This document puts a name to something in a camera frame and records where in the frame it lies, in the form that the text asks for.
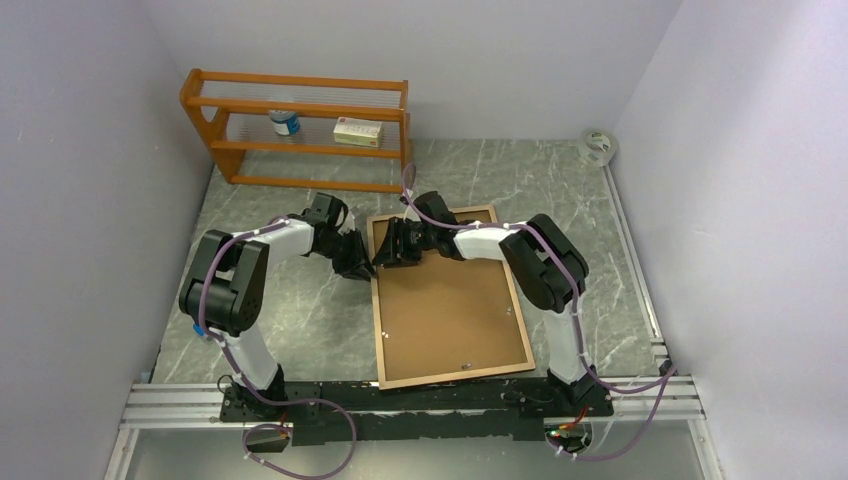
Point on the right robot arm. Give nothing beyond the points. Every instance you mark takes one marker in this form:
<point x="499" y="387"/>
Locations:
<point x="548" y="268"/>

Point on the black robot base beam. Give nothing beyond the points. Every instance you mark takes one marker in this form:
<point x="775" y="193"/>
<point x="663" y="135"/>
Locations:
<point x="523" y="409"/>

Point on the white cream small box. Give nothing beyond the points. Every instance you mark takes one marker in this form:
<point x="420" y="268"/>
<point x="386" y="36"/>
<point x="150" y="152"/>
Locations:
<point x="358" y="132"/>

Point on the blue white small jar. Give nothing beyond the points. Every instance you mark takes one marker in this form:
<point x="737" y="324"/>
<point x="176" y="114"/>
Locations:
<point x="284" y="122"/>

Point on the brown backing board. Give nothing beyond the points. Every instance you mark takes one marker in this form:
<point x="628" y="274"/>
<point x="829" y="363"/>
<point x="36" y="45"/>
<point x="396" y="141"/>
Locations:
<point x="450" y="305"/>

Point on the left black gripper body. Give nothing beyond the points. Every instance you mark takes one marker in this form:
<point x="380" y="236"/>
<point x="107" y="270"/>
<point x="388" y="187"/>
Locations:
<point x="334" y="249"/>

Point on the picture frame black and wood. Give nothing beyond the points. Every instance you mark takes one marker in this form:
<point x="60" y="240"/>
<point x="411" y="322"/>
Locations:
<point x="450" y="298"/>

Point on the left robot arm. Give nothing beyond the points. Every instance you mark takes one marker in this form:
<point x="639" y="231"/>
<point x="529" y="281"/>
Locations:
<point x="224" y="287"/>

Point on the orange wooden shelf rack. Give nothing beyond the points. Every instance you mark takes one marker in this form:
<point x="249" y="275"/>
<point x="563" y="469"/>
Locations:
<point x="235" y="114"/>

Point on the clear tape roll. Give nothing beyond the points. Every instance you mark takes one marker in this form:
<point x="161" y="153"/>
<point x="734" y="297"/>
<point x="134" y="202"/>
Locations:
<point x="596" y="147"/>

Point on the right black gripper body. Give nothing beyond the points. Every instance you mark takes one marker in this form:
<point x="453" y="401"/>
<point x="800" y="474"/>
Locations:
<point x="416" y="240"/>

